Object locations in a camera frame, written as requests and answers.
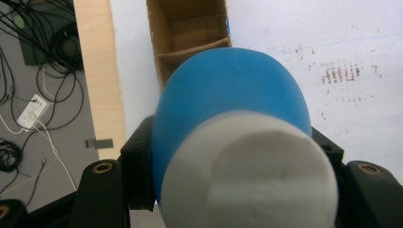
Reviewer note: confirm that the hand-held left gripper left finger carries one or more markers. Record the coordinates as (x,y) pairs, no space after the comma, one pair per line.
(136,164)

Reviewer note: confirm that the white table mat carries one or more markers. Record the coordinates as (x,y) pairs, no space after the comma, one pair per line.
(348,38)

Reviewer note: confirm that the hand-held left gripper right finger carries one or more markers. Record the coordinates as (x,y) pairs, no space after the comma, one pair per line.
(328,150)

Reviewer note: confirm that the white power strip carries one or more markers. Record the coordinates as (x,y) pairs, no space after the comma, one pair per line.
(31,110)

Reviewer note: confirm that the grey tape piece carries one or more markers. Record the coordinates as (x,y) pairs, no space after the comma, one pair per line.
(99,143)

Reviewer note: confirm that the blue bottle with white cap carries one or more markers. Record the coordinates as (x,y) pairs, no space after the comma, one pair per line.
(228,88)

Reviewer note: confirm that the cardboard box with blue side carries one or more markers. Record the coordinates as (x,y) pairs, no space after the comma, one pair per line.
(190,31)

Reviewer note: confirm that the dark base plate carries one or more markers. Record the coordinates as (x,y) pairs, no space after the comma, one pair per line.
(31,53)

